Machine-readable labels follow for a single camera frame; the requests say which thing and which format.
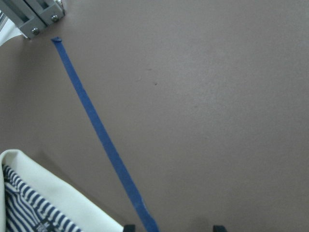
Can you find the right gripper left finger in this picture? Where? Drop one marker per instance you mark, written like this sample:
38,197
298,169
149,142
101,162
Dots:
129,228

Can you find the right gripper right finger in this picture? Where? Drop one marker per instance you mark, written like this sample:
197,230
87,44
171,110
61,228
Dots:
218,228

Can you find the navy white striped polo shirt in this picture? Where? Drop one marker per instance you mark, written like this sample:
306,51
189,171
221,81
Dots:
32,199

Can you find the aluminium frame post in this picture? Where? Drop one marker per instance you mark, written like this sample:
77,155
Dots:
32,16

